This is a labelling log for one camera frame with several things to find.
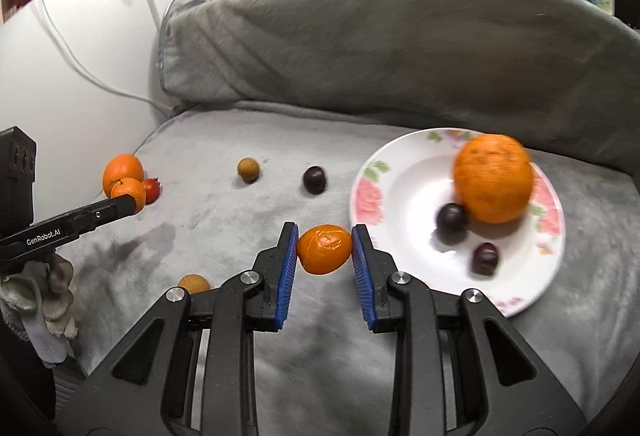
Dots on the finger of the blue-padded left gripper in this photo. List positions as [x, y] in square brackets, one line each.
[187, 366]

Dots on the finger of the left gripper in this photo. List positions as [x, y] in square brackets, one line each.
[79, 221]

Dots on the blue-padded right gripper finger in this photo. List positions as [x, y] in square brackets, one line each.
[460, 366]

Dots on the small orange tangerine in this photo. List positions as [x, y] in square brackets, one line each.
[131, 187]

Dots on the dark plum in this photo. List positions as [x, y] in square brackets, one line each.
[452, 219]
[485, 259]
[314, 180]

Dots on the wrinkled kumquat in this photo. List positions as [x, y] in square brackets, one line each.
[323, 249]

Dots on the large orange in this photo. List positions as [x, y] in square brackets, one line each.
[493, 178]

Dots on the grey gloved left hand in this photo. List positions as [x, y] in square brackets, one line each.
[37, 303]

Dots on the brown longan near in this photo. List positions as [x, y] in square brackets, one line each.
[194, 283]

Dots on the brown longan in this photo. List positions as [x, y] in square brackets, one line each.
[248, 169]
[194, 283]

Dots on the medium orange at left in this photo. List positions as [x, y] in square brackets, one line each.
[122, 166]

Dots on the small red tomato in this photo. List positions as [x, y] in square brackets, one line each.
[151, 189]

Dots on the white floral plate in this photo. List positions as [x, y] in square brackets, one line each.
[397, 194]

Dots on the grey seat blanket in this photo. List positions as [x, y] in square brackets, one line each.
[325, 373]

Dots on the brown longan far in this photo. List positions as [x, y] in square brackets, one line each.
[248, 169]

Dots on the dark plum on blanket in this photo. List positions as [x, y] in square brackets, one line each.
[314, 180]

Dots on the grey back cushion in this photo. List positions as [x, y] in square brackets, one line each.
[561, 76]

